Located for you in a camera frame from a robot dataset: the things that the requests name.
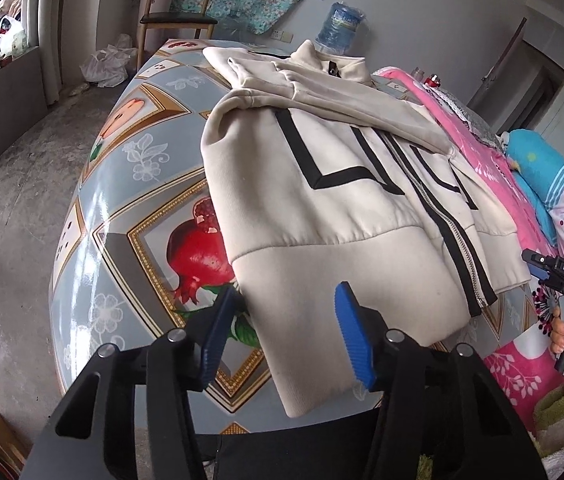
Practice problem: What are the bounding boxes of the blue water jug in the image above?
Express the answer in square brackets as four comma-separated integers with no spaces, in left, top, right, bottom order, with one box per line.
[314,2,365,56]

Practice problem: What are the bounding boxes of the wooden chair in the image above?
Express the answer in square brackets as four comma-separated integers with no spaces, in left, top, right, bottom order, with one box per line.
[139,0,223,58]

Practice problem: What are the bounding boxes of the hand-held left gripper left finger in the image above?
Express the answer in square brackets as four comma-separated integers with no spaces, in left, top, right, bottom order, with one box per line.
[22,285,243,480]

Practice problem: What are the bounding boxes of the fruit print tablecloth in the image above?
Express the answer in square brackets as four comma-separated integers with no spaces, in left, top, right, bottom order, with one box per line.
[49,37,558,436]

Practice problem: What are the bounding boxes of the grey curtain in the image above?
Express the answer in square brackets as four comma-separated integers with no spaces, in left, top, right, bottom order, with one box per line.
[27,0,70,106]

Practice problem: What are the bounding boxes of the pink floral blanket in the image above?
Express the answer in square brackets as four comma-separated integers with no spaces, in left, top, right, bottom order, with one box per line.
[372,66,564,461]

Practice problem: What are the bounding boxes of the blue pillow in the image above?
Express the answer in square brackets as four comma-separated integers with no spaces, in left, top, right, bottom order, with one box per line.
[507,130,564,246]

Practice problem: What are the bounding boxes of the door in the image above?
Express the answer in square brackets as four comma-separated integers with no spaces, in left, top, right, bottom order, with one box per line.
[472,17,528,116]

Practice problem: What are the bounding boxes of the white plastic bag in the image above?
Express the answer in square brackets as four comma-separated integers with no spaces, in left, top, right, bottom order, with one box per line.
[82,35,135,86]

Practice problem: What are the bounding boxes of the cream zip jacket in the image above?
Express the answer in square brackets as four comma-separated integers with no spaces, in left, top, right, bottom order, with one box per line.
[201,40,533,418]

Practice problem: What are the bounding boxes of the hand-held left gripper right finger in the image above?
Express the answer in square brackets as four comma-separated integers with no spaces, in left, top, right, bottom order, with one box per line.
[335,281,548,480]

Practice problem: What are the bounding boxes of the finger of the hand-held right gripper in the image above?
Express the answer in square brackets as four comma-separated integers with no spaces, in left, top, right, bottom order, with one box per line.
[521,249,555,281]

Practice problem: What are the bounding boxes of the grey cabinet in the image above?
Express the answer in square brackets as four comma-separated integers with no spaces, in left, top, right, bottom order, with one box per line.
[0,47,48,186]

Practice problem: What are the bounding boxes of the grey lace cloth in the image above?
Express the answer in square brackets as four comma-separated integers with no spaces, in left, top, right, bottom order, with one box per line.
[437,85,503,146]

